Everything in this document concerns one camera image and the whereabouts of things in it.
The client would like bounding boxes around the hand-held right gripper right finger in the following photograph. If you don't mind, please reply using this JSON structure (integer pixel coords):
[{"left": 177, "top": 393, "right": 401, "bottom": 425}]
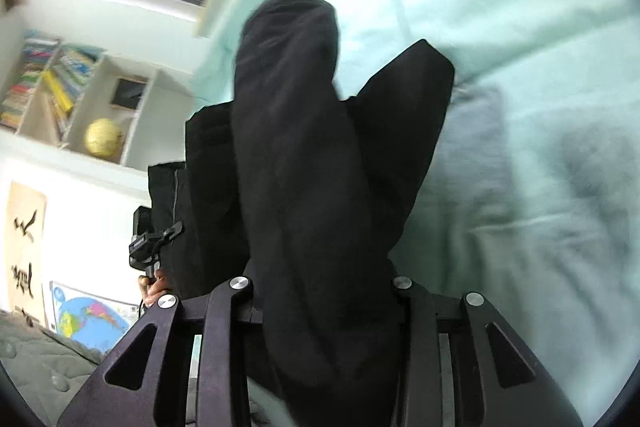
[{"left": 392, "top": 276, "right": 583, "bottom": 427}]

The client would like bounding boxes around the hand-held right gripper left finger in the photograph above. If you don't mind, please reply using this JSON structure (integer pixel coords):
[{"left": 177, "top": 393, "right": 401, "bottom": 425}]
[{"left": 56, "top": 276, "right": 256, "bottom": 427}]

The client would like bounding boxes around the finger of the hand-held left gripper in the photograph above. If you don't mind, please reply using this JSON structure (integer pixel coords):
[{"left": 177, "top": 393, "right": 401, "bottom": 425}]
[{"left": 156, "top": 221, "right": 184, "bottom": 244}]

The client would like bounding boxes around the black jacket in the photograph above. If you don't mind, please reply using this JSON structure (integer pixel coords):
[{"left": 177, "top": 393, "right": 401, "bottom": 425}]
[{"left": 147, "top": 0, "right": 456, "bottom": 427}]

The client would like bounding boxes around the person's left hand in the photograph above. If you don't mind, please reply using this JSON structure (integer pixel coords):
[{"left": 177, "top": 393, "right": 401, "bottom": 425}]
[{"left": 138, "top": 268, "right": 177, "bottom": 309}]

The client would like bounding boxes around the white bookshelf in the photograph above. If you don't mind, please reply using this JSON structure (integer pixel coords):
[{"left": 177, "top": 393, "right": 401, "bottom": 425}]
[{"left": 0, "top": 31, "right": 167, "bottom": 168}]

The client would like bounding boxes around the yellow globe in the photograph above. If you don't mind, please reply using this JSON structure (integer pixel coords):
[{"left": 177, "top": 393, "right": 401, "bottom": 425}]
[{"left": 83, "top": 117, "right": 126, "bottom": 160}]

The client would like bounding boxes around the small framed blackboard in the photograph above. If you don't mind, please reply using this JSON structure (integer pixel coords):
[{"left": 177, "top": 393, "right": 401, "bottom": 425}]
[{"left": 109, "top": 76, "right": 151, "bottom": 112}]

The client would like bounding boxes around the grey-green quilt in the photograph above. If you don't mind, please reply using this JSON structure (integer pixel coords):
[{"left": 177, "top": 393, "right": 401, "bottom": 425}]
[{"left": 0, "top": 309, "right": 110, "bottom": 427}]

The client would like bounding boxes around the row of colourful books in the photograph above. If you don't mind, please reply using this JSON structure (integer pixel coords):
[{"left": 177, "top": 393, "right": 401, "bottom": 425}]
[{"left": 0, "top": 34, "right": 107, "bottom": 144}]

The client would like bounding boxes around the light green bed sheet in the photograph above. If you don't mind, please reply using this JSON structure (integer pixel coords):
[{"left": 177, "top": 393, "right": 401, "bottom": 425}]
[{"left": 192, "top": 0, "right": 640, "bottom": 427}]

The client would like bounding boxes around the world map wall poster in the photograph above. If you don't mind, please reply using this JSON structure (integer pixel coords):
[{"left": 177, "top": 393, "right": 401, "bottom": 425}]
[{"left": 49, "top": 281, "right": 142, "bottom": 354}]

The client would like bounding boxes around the calligraphy wall scroll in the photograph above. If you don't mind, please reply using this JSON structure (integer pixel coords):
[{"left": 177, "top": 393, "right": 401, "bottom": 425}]
[{"left": 2, "top": 180, "right": 49, "bottom": 329}]

